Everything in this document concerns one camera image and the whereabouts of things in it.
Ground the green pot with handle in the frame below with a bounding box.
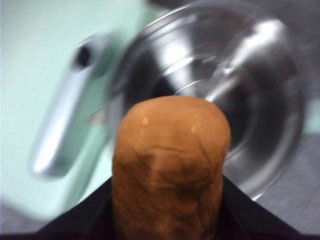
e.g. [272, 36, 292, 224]
[109, 0, 316, 203]

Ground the silver cover handle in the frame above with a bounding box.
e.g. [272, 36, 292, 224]
[28, 34, 118, 180]

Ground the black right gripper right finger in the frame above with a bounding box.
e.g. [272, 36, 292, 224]
[221, 174, 301, 240]

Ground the green griddle cover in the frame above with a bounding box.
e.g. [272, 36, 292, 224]
[0, 0, 161, 216]

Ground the brown potato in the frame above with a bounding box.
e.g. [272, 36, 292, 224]
[111, 96, 231, 240]

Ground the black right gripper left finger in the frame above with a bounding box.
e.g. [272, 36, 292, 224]
[32, 178, 116, 240]

